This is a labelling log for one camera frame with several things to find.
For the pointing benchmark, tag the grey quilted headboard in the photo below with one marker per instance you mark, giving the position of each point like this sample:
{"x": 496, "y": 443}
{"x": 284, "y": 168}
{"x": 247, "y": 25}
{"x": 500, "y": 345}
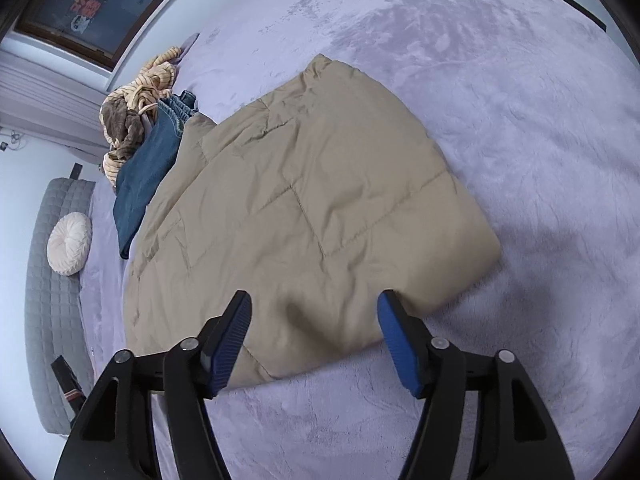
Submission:
{"x": 50, "y": 310}

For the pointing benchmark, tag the beige puffer jacket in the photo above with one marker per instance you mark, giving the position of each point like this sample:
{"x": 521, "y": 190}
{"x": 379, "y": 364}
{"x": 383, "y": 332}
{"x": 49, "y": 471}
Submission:
{"x": 300, "y": 200}

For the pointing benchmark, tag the round cream pillow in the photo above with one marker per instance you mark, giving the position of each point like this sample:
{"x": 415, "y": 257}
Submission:
{"x": 70, "y": 244}

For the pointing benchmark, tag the grey pleated curtain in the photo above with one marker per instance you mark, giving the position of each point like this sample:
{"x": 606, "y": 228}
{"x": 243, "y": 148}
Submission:
{"x": 50, "y": 105}

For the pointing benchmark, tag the brown plush garment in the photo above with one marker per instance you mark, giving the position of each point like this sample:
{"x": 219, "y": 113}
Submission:
{"x": 122, "y": 120}

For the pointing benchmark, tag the pile of striped clothes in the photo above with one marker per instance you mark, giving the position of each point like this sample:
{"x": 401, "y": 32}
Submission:
{"x": 155, "y": 77}

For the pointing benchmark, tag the dark framed window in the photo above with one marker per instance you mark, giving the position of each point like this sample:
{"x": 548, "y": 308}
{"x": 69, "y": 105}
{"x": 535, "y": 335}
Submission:
{"x": 85, "y": 5}

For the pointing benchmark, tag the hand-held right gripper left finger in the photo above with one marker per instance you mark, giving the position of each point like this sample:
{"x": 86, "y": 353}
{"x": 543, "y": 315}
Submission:
{"x": 230, "y": 345}

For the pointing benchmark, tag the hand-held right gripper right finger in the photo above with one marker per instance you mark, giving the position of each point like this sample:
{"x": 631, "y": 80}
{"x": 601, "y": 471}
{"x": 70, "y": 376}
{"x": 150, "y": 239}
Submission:
{"x": 400, "y": 345}

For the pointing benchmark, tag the folded blue jeans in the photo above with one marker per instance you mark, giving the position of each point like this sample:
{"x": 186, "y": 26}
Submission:
{"x": 145, "y": 170}

